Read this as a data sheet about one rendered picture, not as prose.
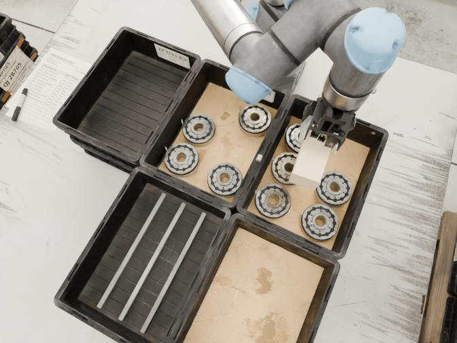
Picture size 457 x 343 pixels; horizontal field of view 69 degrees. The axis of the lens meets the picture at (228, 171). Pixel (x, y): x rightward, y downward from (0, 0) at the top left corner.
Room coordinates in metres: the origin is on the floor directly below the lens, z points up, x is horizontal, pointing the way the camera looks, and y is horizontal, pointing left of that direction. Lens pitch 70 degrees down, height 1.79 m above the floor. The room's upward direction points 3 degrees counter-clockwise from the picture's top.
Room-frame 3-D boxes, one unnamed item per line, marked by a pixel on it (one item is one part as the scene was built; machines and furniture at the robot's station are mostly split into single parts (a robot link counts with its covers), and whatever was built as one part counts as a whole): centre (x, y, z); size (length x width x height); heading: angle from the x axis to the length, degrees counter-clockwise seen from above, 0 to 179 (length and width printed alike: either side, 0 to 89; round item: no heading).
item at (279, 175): (0.34, -0.18, 0.86); 0.10 x 0.10 x 0.01
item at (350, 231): (0.30, -0.24, 0.92); 0.40 x 0.30 x 0.02; 151
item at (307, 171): (0.33, -0.22, 1.08); 0.24 x 0.06 x 0.06; 155
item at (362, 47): (0.31, -0.20, 1.39); 0.09 x 0.08 x 0.11; 28
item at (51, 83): (0.78, 0.67, 0.70); 0.33 x 0.23 x 0.01; 155
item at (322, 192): (0.27, -0.30, 0.86); 0.10 x 0.10 x 0.01
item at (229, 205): (0.45, 0.02, 0.92); 0.40 x 0.30 x 0.02; 151
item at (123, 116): (0.60, 0.29, 0.87); 0.40 x 0.30 x 0.11; 151
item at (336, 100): (0.31, -0.21, 1.31); 0.08 x 0.08 x 0.05
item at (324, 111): (0.30, -0.20, 1.23); 0.09 x 0.08 x 0.12; 155
